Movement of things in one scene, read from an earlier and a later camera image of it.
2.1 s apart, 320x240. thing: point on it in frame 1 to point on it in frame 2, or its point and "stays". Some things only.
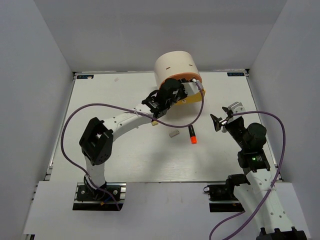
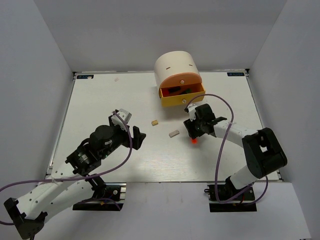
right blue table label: [235, 74] stays
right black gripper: [217, 124] to [190, 125]
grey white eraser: [173, 133] stays
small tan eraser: [154, 123] stays
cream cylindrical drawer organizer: [174, 62] stays
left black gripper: [182, 89] to [136, 141]
